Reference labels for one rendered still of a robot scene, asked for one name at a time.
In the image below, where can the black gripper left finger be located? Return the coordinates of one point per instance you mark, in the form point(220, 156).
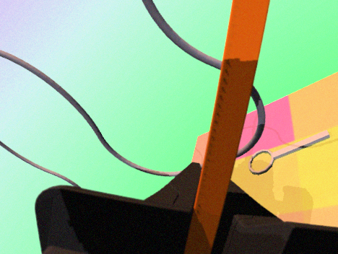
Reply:
point(93, 222)

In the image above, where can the orange-brown handle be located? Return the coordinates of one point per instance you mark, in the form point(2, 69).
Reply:
point(240, 59)

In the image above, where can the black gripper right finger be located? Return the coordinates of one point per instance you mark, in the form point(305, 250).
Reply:
point(246, 227)

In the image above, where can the pale orange loop with straight handle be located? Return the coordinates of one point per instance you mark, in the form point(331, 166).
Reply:
point(288, 149)

